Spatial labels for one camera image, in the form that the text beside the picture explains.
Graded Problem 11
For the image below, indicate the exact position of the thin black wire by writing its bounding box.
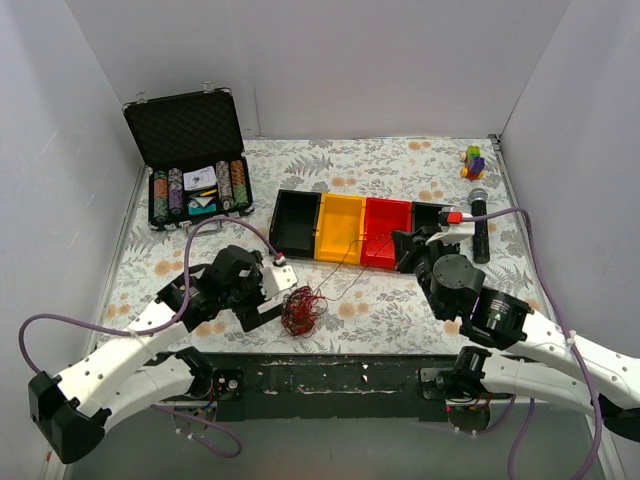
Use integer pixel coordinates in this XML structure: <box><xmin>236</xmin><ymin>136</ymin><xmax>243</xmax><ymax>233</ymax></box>
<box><xmin>312</xmin><ymin>234</ymin><xmax>401</xmax><ymax>302</ymax></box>

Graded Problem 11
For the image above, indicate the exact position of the red wire bundle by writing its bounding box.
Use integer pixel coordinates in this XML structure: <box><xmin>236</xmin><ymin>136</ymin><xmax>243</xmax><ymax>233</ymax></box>
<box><xmin>279</xmin><ymin>285</ymin><xmax>329</xmax><ymax>339</ymax></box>

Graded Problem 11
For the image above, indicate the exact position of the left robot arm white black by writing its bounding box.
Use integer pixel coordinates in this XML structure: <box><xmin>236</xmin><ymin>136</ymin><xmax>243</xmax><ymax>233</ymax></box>
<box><xmin>28</xmin><ymin>245</ymin><xmax>297</xmax><ymax>464</ymax></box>

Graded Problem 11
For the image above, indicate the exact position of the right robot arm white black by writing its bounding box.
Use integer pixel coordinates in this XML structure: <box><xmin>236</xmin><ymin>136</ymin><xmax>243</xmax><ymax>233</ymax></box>
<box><xmin>391</xmin><ymin>228</ymin><xmax>639</xmax><ymax>441</ymax></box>

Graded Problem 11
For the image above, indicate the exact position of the red bin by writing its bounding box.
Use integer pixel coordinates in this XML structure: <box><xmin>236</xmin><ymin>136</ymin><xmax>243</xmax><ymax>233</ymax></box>
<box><xmin>360</xmin><ymin>197</ymin><xmax>412</xmax><ymax>269</ymax></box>

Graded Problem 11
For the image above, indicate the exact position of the right black bin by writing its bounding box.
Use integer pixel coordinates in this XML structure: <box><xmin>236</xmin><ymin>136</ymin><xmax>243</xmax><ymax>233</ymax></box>
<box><xmin>411</xmin><ymin>202</ymin><xmax>451</xmax><ymax>234</ymax></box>

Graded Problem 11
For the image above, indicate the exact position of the black bin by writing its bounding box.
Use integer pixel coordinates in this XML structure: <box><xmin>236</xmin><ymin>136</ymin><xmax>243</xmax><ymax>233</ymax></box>
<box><xmin>269</xmin><ymin>189</ymin><xmax>322</xmax><ymax>259</ymax></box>
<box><xmin>411</xmin><ymin>202</ymin><xmax>451</xmax><ymax>234</ymax></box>

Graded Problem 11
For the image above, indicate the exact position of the black microphone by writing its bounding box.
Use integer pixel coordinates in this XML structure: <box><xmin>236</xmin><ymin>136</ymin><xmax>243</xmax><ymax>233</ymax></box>
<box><xmin>468</xmin><ymin>188</ymin><xmax>490</xmax><ymax>265</ymax></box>

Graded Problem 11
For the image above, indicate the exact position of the yellow bin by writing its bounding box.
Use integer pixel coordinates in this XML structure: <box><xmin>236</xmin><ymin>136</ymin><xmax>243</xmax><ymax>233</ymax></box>
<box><xmin>314</xmin><ymin>193</ymin><xmax>366</xmax><ymax>265</ymax></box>

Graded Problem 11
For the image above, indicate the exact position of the floral table mat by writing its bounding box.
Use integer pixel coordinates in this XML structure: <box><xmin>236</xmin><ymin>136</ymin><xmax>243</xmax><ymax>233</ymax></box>
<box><xmin>94</xmin><ymin>136</ymin><xmax>553</xmax><ymax>357</ymax></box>

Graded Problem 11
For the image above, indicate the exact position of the left black bin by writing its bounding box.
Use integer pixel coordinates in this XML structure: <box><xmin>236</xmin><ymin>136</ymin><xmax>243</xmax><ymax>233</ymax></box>
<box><xmin>269</xmin><ymin>189</ymin><xmax>322</xmax><ymax>259</ymax></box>

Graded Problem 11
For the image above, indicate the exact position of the teal card box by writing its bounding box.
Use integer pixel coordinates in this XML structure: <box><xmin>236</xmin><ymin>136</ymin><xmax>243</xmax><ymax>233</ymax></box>
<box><xmin>187</xmin><ymin>196</ymin><xmax>218</xmax><ymax>216</ymax></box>

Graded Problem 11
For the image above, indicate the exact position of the colourful toy block train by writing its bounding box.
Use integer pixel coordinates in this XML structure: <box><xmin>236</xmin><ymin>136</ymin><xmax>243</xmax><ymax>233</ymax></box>
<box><xmin>460</xmin><ymin>145</ymin><xmax>485</xmax><ymax>181</ymax></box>

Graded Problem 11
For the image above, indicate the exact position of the playing card deck white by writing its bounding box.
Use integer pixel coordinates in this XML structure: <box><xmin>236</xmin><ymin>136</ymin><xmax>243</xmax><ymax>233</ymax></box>
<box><xmin>183</xmin><ymin>166</ymin><xmax>217</xmax><ymax>191</ymax></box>

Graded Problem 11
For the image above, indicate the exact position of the black poker chip case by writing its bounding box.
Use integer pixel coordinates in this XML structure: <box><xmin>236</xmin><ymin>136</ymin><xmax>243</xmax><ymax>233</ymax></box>
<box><xmin>123</xmin><ymin>88</ymin><xmax>253</xmax><ymax>231</ymax></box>

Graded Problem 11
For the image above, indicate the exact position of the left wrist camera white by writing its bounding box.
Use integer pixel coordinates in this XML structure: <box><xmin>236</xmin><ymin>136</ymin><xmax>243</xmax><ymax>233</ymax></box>
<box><xmin>261</xmin><ymin>265</ymin><xmax>298</xmax><ymax>300</ymax></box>

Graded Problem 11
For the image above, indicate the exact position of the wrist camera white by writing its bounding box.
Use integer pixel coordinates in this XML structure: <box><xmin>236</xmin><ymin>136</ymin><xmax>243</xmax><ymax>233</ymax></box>
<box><xmin>261</xmin><ymin>265</ymin><xmax>298</xmax><ymax>300</ymax></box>
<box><xmin>427</xmin><ymin>207</ymin><xmax>475</xmax><ymax>245</ymax></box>

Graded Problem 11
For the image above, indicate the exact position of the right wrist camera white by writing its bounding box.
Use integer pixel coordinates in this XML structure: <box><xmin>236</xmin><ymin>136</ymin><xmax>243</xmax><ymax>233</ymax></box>
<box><xmin>427</xmin><ymin>207</ymin><xmax>475</xmax><ymax>245</ymax></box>

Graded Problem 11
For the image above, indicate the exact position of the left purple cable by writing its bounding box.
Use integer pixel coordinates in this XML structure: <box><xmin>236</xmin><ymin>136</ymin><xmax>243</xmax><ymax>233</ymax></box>
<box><xmin>18</xmin><ymin>216</ymin><xmax>287</xmax><ymax>458</ymax></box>

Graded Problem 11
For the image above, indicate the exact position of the purple cable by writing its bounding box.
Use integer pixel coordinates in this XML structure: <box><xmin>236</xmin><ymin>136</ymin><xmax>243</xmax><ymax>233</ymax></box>
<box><xmin>447</xmin><ymin>207</ymin><xmax>604</xmax><ymax>480</ymax></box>
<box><xmin>18</xmin><ymin>216</ymin><xmax>287</xmax><ymax>458</ymax></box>

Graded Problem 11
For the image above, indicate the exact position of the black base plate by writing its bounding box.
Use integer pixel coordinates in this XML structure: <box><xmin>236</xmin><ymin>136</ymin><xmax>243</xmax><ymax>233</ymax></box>
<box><xmin>155</xmin><ymin>352</ymin><xmax>514</xmax><ymax>422</ymax></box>

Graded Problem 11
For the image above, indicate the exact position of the aluminium rail frame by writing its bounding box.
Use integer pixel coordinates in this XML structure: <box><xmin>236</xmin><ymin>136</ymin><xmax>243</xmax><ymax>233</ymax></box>
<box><xmin>41</xmin><ymin>363</ymin><xmax>626</xmax><ymax>480</ymax></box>

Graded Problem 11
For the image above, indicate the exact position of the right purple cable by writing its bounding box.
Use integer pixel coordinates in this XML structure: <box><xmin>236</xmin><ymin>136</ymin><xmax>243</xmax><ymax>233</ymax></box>
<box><xmin>447</xmin><ymin>207</ymin><xmax>604</xmax><ymax>480</ymax></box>

